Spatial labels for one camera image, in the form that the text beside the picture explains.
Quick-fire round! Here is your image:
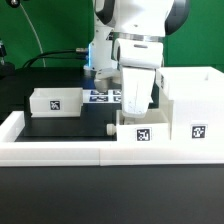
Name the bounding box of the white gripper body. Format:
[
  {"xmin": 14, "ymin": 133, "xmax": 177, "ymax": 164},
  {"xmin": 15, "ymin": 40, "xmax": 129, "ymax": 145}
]
[{"xmin": 113, "ymin": 38, "xmax": 163, "ymax": 118}]

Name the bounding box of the fiducial marker sheet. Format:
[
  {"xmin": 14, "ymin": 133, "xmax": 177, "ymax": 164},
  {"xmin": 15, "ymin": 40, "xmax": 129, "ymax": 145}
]
[{"xmin": 83, "ymin": 89, "xmax": 121, "ymax": 103}]

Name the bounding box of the white rear drawer with tag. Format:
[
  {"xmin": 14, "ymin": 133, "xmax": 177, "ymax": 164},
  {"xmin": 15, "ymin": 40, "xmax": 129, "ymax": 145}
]
[{"xmin": 29, "ymin": 88, "xmax": 83, "ymax": 118}]

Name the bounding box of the white drawer with tag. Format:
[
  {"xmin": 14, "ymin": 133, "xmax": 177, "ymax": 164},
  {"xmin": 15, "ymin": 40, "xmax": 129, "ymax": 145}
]
[
  {"xmin": 106, "ymin": 108, "xmax": 170, "ymax": 143},
  {"xmin": 29, "ymin": 88, "xmax": 83, "ymax": 118}
]

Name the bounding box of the white front drawer with tag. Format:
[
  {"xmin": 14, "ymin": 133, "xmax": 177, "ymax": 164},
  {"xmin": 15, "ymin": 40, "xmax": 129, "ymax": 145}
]
[{"xmin": 106, "ymin": 108, "xmax": 170, "ymax": 143}]

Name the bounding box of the black camera stand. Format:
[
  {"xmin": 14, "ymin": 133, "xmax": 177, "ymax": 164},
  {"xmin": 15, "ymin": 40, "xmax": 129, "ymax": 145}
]
[{"xmin": 0, "ymin": 39, "xmax": 15, "ymax": 78}]

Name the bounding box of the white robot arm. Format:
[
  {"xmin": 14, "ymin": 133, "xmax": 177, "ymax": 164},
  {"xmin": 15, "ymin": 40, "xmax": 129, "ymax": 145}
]
[{"xmin": 84, "ymin": 0, "xmax": 190, "ymax": 118}]

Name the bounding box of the black cable bundle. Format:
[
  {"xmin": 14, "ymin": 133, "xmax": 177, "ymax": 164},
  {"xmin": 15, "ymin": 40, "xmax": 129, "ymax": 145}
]
[{"xmin": 21, "ymin": 47, "xmax": 90, "ymax": 69}]

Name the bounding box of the white fence frame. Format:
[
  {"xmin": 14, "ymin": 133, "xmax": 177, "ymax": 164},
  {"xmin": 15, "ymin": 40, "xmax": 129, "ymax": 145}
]
[{"xmin": 0, "ymin": 111, "xmax": 224, "ymax": 167}]

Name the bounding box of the white drawer cabinet box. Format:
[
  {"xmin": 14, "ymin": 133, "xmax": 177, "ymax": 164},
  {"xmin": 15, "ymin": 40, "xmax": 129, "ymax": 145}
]
[{"xmin": 156, "ymin": 67, "xmax": 224, "ymax": 141}]

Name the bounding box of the thin grey background cable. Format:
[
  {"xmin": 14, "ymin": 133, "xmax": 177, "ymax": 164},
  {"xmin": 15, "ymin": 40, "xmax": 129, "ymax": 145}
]
[{"xmin": 9, "ymin": 0, "xmax": 48, "ymax": 68}]

